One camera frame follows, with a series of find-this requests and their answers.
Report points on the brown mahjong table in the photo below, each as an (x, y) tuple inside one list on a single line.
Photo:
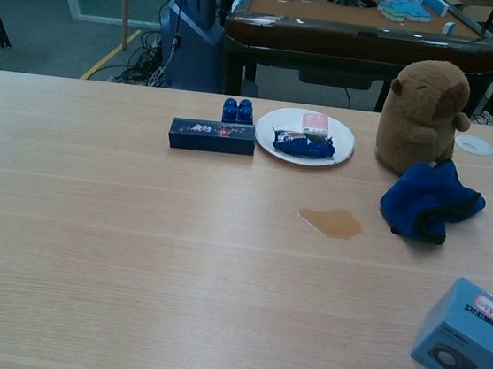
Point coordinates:
[(334, 38)]

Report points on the white round plate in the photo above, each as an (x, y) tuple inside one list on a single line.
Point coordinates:
[(269, 138)]

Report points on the wooden pole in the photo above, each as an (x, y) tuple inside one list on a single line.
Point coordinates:
[(125, 1)]

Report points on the brown liquid spill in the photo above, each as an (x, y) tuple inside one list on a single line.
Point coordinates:
[(333, 223)]

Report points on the pink white small box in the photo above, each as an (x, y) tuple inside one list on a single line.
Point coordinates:
[(315, 123)]

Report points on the light blue cardboard cube box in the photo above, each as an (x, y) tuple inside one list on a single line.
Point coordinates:
[(464, 343)]

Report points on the blue snack packet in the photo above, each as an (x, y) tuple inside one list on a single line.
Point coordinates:
[(302, 144)]

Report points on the blue toy building brick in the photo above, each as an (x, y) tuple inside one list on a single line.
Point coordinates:
[(238, 111)]

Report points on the dark blue long box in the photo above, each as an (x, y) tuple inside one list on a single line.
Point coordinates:
[(211, 138)]

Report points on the blue microfiber cloth black trim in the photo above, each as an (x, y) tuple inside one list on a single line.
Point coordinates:
[(423, 196)]

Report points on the blue mahjong tile pile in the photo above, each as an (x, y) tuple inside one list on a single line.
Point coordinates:
[(405, 6)]

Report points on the blue machine base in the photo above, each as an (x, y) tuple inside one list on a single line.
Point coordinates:
[(194, 40)]

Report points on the single blue mahjong tile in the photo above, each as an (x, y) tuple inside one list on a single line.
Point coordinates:
[(449, 27)]

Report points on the brown capybara plush toy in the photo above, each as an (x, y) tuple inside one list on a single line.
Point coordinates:
[(414, 119)]

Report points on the light blue plastic lid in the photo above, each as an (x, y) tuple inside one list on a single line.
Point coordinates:
[(474, 144)]

